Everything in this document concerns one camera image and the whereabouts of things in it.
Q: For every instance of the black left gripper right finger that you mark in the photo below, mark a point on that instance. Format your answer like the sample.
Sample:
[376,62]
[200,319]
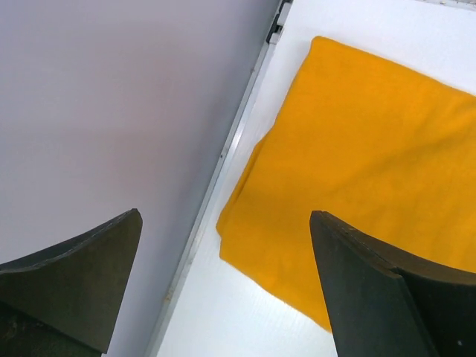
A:
[384,301]

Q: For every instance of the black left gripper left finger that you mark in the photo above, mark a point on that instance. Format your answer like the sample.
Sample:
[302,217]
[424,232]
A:
[65,299]

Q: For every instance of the yellow t shirt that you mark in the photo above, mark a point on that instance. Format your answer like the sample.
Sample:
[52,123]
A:
[386,149]

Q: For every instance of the aluminium rail frame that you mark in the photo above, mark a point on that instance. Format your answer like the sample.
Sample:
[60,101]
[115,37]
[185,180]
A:
[208,202]

